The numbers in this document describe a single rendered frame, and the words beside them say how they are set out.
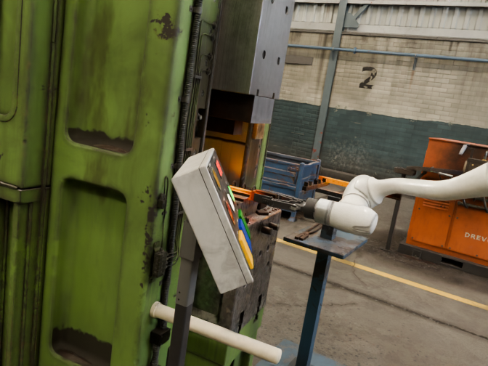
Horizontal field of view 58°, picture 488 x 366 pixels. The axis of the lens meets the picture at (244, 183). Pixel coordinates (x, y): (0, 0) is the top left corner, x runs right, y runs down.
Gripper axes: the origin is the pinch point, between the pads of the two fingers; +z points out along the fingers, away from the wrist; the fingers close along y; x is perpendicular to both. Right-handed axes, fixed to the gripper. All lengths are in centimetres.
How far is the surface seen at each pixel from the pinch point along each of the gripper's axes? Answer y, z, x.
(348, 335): 114, -31, -100
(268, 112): 2.9, 5.2, 31.5
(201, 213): -73, -12, 10
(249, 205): -1.3, 5.1, -4.4
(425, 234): 335, -65, -74
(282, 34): 4, 5, 60
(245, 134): 22.8, 21.4, 19.9
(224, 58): -17, 16, 47
